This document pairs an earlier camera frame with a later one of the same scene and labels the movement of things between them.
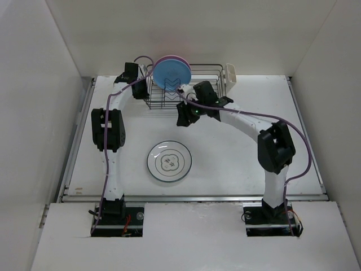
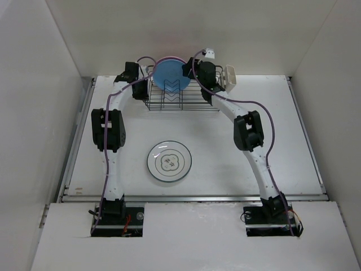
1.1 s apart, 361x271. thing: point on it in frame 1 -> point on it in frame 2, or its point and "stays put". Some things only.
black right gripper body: [198, 110] -> [196, 68]
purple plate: [172, 57] stays put
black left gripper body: [141, 93] stays put
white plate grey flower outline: [169, 161] stays put
